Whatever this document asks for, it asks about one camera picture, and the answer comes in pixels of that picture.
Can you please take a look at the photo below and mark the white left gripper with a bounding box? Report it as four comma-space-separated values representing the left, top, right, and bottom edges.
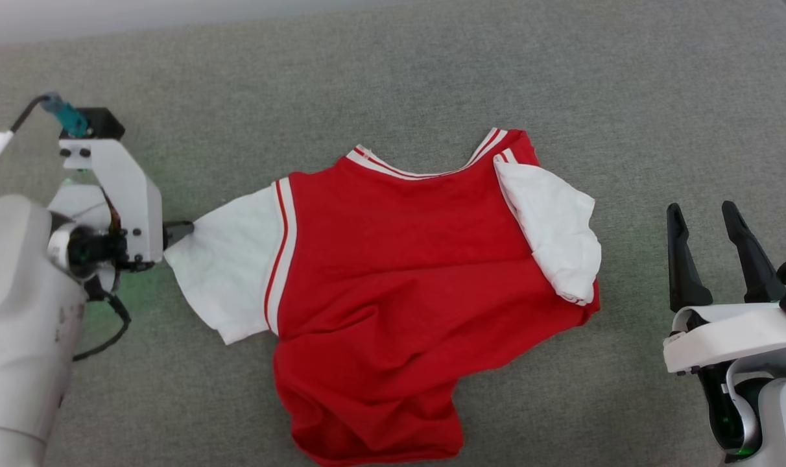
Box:
45, 138, 195, 293

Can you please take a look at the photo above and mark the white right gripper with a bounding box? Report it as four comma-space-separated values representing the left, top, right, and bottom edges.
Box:
663, 200, 786, 374

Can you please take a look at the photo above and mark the red and white t-shirt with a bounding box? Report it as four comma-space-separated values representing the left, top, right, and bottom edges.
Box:
163, 127, 603, 467

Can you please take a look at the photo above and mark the black left gripper cable loop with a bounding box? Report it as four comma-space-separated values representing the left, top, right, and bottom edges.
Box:
73, 284, 133, 363

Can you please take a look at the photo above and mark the teal left camera connector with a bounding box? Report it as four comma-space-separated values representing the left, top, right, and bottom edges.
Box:
40, 92, 89, 139

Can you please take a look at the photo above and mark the black left camera cable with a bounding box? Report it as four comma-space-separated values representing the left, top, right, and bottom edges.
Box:
0, 93, 51, 190

